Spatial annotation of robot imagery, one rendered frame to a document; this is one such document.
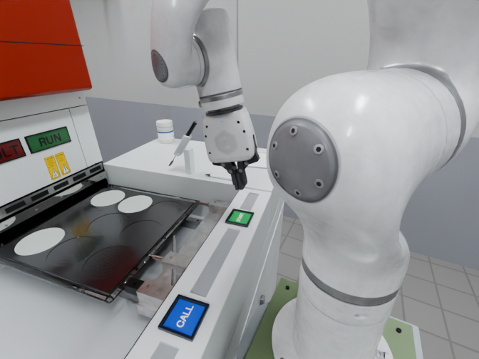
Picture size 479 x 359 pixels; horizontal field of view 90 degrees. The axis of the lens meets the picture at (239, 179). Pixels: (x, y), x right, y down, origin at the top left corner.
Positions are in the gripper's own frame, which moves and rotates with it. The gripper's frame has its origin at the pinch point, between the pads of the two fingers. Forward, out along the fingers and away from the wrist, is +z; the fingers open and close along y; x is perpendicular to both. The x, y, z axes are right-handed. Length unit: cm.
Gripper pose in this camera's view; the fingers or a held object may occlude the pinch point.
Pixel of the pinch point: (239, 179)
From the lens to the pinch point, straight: 52.9
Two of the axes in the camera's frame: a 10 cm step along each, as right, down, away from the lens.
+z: 2.0, 9.0, 3.9
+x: 3.1, -4.3, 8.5
